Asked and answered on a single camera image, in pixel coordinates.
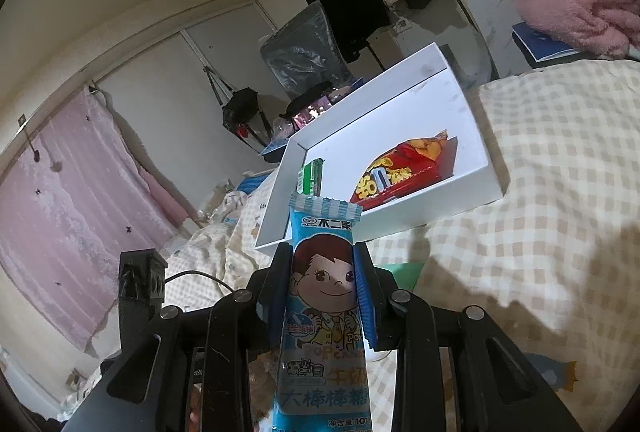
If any mint green cream tube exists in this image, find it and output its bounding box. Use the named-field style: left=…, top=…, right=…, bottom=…
left=376, top=262, right=424, bottom=293

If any green wafer snack pack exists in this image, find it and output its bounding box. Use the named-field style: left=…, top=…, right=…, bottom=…
left=296, top=158, right=323, bottom=197

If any blue cartoon lollipop pack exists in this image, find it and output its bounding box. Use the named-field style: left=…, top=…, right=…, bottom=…
left=272, top=194, right=372, bottom=431

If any red yellow snack bag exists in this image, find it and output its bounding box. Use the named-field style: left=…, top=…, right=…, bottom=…
left=350, top=131, right=458, bottom=211

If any orange bread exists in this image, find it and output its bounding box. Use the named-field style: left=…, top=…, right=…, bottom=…
left=248, top=352, right=278, bottom=431

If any pink curtain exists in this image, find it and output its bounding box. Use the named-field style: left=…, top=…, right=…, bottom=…
left=1, top=91, right=188, bottom=350

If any smartphone with lit screen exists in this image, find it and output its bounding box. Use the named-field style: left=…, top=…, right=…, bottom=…
left=282, top=90, right=344, bottom=130

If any black bag on tripod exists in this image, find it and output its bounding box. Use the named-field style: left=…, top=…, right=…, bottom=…
left=203, top=65, right=273, bottom=148

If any white shallow cardboard box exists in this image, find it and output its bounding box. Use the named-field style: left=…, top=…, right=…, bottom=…
left=256, top=44, right=502, bottom=254

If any dark plastic wrapped panel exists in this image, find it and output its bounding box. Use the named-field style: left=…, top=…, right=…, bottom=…
left=259, top=1, right=352, bottom=100

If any blue book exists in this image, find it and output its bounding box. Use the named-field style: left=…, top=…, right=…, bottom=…
left=512, top=22, right=579, bottom=64

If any pink fleece blanket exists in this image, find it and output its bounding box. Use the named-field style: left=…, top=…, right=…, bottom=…
left=515, top=0, right=639, bottom=58

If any black cable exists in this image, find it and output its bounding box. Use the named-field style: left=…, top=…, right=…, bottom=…
left=162, top=268, right=236, bottom=296

